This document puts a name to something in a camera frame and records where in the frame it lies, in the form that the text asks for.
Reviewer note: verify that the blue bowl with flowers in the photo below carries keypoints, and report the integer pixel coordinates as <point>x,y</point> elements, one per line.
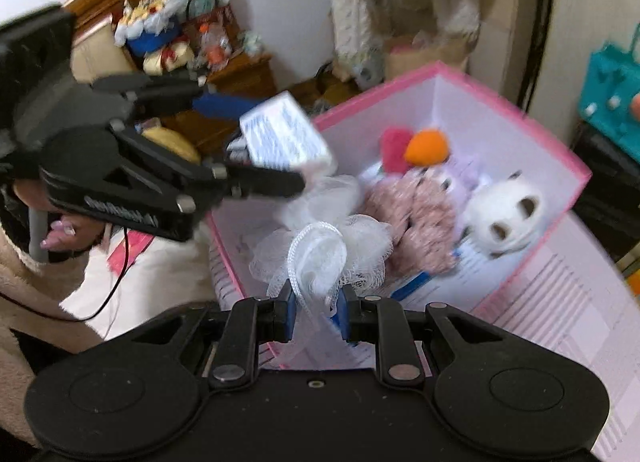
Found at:
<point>148,26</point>

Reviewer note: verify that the black suitcase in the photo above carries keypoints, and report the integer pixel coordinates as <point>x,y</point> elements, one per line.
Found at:
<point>609,203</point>

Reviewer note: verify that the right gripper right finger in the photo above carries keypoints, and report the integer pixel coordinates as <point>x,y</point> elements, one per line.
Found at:
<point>382,323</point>

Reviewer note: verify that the person's left hand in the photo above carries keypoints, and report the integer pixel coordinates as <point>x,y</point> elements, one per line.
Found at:
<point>71,232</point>

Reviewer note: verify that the small white tissue pack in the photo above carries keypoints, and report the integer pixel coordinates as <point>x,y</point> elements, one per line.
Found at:
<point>279,135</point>

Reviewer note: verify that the pink fluffy puff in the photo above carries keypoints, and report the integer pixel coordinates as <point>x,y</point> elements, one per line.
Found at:
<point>393,145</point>

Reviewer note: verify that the teal felt tote bag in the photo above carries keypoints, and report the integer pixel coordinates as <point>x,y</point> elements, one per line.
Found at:
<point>609,101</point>

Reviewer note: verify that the beige wardrobe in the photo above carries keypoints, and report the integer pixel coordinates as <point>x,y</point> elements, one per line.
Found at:
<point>576,28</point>

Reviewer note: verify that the red woven basket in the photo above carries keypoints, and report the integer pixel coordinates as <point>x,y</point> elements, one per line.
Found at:
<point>215,16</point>

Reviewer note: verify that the orange drink bottle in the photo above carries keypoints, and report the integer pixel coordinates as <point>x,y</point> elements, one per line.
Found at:
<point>215,46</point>

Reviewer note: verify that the white mesh bath pouf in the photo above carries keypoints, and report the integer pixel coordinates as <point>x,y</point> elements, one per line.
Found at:
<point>323,243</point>

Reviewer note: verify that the white panda plush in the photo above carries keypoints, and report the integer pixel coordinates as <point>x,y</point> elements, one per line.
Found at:
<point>505,217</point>

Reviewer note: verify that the brown paper bag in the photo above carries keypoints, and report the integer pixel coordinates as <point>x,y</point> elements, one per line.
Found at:
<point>407,53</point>

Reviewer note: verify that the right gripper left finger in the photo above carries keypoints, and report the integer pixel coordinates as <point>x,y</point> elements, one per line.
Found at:
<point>243,329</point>

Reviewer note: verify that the green sponge ball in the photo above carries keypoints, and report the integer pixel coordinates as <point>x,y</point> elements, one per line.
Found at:
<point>173,142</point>

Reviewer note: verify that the orange sponge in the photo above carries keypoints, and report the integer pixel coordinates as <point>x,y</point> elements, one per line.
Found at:
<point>427,148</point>

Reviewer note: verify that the purple plush toy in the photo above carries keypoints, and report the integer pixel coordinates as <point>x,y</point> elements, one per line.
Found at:
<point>459,176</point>

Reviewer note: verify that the blue white tissue pack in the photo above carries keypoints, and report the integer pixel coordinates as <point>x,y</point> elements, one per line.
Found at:
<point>404,287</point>

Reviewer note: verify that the floral pink cloth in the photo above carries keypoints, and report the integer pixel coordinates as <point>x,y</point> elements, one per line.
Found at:
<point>425,224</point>

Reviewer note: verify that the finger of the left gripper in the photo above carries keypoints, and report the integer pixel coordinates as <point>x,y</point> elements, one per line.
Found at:
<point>216,105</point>
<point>242,181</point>

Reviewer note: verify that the pink cardboard box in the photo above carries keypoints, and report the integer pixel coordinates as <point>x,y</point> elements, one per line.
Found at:
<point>475,121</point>

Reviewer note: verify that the striped tablecloth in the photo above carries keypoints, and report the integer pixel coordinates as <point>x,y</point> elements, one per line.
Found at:
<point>566,296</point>

